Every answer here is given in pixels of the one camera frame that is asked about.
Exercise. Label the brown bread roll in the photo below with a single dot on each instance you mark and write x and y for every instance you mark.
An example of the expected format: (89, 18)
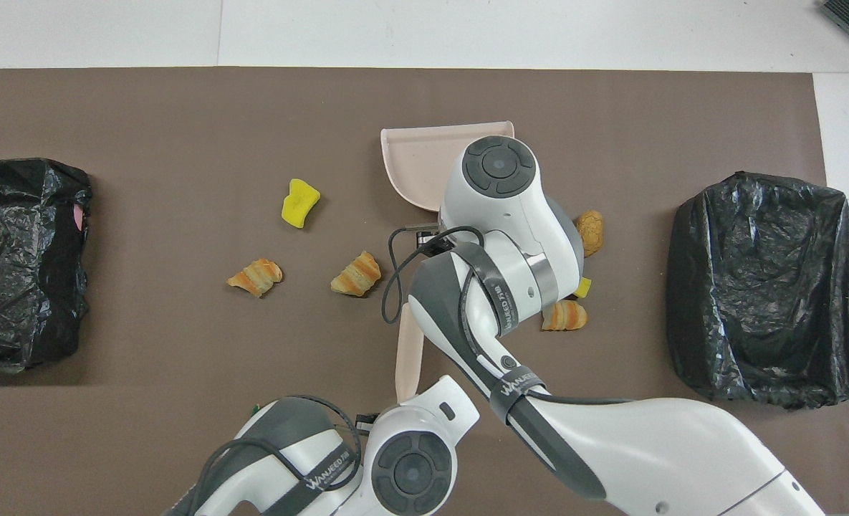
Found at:
(591, 231)

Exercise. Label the small yellow sponge wedge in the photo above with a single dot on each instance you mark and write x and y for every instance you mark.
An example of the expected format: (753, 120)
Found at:
(583, 288)

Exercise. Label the yellow sponge with green back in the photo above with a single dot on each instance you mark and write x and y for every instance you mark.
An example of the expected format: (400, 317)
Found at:
(299, 204)

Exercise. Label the beige brush with black bristles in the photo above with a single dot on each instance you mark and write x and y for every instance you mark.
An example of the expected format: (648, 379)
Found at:
(408, 358)

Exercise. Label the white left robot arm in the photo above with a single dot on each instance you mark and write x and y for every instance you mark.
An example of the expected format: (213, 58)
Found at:
(410, 473)

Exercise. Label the black bag lined bin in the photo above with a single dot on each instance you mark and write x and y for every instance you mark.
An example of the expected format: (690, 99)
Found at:
(761, 301)

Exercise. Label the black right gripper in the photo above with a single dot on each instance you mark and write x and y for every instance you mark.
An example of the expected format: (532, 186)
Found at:
(435, 241)

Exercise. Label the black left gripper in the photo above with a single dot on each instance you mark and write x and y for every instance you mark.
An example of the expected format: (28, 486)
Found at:
(367, 421)

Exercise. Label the small striped croissant piece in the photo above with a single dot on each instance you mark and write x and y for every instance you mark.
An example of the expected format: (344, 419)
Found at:
(566, 316)

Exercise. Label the brown table mat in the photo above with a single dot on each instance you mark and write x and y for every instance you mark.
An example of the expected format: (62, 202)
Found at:
(180, 401)

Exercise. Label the black bag bin pink spot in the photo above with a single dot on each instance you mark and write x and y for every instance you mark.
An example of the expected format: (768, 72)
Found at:
(16, 272)

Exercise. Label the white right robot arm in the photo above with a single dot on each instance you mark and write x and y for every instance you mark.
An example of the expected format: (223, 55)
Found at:
(646, 444)

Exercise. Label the beige plastic dustpan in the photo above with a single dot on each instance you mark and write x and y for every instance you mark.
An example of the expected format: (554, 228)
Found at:
(424, 161)

